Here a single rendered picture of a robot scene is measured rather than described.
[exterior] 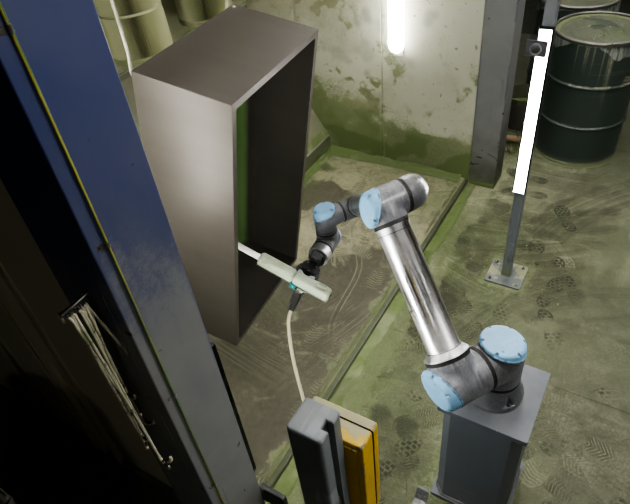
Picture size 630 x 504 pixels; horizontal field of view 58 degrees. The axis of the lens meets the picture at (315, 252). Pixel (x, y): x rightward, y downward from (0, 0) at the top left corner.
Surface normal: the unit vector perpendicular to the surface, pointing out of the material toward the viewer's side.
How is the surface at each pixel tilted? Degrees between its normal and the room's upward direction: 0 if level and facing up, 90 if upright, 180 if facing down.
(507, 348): 5
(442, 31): 90
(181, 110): 90
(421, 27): 90
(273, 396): 0
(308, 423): 0
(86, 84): 90
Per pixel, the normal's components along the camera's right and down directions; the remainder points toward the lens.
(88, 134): 0.86, 0.27
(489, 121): -0.50, 0.61
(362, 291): -0.10, -0.75
